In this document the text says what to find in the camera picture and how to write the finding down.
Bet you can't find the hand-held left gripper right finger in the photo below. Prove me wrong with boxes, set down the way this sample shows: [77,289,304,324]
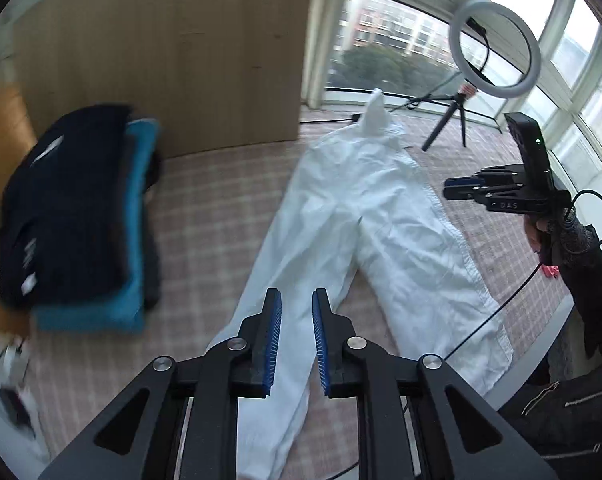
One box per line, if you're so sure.
[312,287,559,480]

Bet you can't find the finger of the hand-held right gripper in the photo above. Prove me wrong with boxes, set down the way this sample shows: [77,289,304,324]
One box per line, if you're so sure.
[444,172,486,190]
[443,186,486,203]

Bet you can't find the person's right hand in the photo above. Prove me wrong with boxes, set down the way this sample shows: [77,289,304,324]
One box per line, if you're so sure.
[525,210,562,266]

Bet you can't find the person's black jacket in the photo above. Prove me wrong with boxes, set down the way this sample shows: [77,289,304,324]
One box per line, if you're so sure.
[498,350,602,480]

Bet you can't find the black phone holder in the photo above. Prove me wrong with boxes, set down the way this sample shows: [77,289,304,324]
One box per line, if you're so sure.
[468,16,492,73]

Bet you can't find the white ring light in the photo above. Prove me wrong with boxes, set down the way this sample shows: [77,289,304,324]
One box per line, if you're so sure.
[448,0,542,98]

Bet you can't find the navy folded garment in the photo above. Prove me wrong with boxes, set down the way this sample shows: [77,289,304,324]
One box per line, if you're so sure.
[0,104,136,308]

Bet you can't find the black ring light cable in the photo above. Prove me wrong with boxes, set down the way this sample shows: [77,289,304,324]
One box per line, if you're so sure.
[301,72,504,133]

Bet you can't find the white trousers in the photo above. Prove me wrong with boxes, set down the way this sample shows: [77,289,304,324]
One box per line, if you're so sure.
[206,89,514,480]

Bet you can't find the pale wooden board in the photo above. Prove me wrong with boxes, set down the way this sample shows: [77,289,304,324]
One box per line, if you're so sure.
[13,0,326,161]

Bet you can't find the orange pine board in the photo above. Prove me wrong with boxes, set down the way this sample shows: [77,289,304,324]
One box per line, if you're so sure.
[0,67,39,336]

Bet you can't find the dark grey folded garment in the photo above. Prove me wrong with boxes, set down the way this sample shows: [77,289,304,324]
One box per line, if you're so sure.
[141,147,166,311]

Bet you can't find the black power adapter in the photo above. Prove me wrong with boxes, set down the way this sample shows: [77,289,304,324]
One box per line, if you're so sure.
[0,385,36,433]

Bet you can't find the person's right forearm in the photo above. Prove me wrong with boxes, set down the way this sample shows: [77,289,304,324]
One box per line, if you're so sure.
[546,210,602,361]

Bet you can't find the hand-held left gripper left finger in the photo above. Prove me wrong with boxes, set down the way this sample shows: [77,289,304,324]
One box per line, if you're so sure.
[38,287,283,480]

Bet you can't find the white window frame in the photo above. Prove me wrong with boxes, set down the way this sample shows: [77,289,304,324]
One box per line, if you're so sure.
[301,0,602,181]

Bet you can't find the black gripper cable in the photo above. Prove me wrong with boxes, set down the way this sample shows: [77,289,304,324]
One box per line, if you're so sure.
[271,189,602,480]

